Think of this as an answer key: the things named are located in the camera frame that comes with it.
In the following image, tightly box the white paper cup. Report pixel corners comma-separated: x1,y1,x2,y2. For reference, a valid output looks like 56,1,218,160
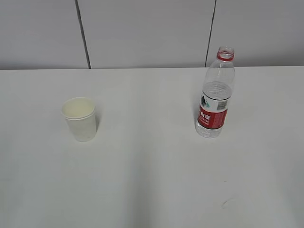
61,97,97,142

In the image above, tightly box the clear plastic water bottle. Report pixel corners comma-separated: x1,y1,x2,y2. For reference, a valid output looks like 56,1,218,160
195,46,235,138

